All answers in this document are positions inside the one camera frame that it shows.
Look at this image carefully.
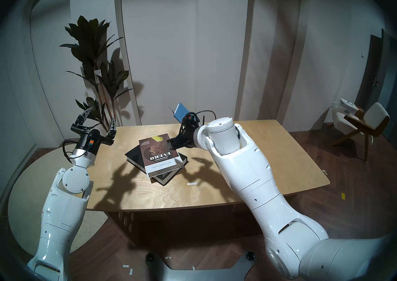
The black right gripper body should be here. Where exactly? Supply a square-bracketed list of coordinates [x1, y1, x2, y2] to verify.
[177, 119, 202, 149]

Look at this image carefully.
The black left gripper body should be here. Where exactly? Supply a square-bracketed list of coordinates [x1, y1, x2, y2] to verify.
[71, 124, 117, 156]

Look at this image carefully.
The white book brown cover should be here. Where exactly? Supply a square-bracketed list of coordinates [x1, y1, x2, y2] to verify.
[139, 133, 183, 178]

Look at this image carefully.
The thin blue book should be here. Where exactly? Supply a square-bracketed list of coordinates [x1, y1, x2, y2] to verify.
[169, 103, 190, 123]

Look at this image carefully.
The thick black hardcover book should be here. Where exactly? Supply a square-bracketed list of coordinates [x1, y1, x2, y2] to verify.
[125, 144, 188, 186]

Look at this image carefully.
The tall green potted plant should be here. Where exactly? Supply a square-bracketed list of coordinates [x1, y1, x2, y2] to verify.
[59, 15, 134, 130]

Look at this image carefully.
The round beige rug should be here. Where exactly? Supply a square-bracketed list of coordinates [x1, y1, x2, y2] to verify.
[8, 147, 109, 256]

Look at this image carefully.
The white wooden armchair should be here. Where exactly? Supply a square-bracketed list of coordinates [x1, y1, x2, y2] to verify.
[329, 102, 390, 161]

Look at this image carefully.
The dark door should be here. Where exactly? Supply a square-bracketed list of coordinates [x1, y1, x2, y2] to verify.
[355, 29, 397, 141]

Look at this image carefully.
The black wire book stand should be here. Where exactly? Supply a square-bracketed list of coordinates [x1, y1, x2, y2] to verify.
[181, 115, 206, 129]

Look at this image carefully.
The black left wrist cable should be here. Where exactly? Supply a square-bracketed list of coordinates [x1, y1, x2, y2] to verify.
[62, 141, 80, 163]

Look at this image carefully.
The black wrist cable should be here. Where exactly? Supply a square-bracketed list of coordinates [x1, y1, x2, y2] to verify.
[192, 110, 217, 123]
[62, 141, 80, 163]

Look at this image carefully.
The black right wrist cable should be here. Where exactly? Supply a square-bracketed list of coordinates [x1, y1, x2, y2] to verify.
[192, 110, 217, 123]

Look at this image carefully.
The grey metal robot base plate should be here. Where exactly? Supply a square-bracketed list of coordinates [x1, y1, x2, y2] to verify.
[146, 251, 258, 281]

